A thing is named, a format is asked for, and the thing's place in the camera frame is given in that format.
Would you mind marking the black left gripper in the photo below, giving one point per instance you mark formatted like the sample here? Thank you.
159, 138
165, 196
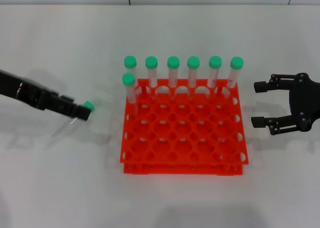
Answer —
30, 92

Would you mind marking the orange plastic test tube rack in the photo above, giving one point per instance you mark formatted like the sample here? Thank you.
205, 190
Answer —
185, 127

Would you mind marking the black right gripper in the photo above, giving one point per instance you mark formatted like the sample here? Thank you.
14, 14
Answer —
303, 102

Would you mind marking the clear test tube green cap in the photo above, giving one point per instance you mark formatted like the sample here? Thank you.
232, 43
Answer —
151, 62
89, 105
236, 62
130, 61
193, 62
128, 79
173, 62
215, 61

